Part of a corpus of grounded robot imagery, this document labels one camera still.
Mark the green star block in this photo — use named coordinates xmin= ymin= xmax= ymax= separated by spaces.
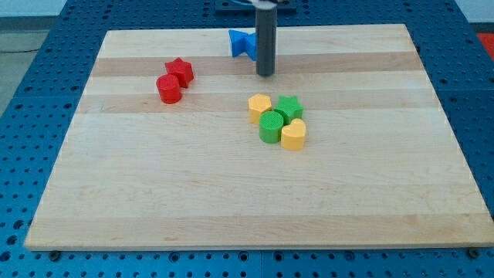
xmin=274 ymin=96 xmax=303 ymax=125

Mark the red star block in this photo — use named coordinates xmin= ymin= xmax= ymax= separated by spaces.
xmin=164 ymin=57 xmax=195 ymax=88

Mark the green cylinder block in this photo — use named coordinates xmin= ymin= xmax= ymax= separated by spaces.
xmin=259 ymin=111 xmax=284 ymax=144

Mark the yellow hexagon block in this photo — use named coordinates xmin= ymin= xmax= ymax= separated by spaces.
xmin=248 ymin=93 xmax=272 ymax=124

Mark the yellow heart block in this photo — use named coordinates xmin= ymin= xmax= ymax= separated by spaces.
xmin=280 ymin=118 xmax=306 ymax=151

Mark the red cylinder block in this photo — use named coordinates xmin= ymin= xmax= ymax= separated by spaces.
xmin=156 ymin=74 xmax=182 ymax=104

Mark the blue block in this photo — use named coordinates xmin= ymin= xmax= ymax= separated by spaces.
xmin=228 ymin=29 xmax=257 ymax=61

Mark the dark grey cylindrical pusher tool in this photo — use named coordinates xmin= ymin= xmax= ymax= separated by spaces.
xmin=253 ymin=1 xmax=277 ymax=76

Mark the wooden board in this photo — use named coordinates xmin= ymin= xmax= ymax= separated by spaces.
xmin=25 ymin=24 xmax=493 ymax=251

